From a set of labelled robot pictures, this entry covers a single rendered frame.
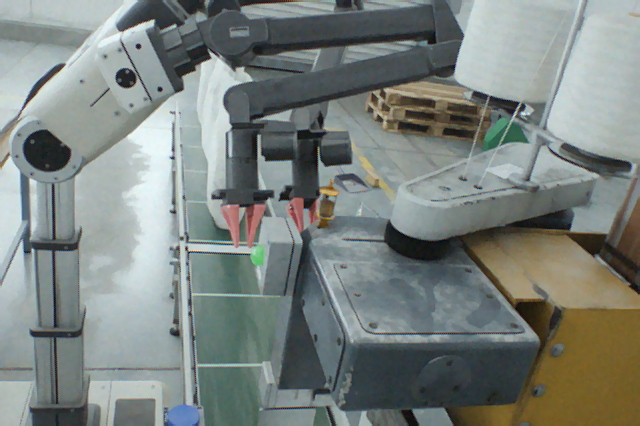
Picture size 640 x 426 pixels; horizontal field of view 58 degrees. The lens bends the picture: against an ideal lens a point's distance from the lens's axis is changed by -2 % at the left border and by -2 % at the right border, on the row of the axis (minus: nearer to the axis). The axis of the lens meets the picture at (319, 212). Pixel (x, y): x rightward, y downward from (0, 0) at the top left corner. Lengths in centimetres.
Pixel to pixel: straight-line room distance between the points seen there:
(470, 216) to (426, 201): 8
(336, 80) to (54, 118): 61
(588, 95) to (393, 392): 41
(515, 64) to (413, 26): 22
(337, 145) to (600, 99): 59
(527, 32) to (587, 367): 49
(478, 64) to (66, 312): 117
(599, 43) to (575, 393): 48
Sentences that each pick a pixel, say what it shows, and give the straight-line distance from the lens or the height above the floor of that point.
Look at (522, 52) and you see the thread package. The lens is 95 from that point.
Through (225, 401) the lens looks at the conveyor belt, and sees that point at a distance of 192.
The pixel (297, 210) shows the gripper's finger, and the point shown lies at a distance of 116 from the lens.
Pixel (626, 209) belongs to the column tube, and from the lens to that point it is 101.
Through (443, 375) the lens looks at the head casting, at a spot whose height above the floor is 129.
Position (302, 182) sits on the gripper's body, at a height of 126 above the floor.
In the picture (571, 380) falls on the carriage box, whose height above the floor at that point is 122.
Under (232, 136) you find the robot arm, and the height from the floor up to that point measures 137.
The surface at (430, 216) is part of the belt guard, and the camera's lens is 78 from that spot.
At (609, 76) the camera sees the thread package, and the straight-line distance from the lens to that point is 76.
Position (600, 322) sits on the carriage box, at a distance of 86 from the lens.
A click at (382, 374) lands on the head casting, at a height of 129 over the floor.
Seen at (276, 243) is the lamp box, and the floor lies 133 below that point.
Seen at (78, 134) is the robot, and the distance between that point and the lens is 133.
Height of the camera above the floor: 169
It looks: 24 degrees down
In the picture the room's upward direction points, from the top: 11 degrees clockwise
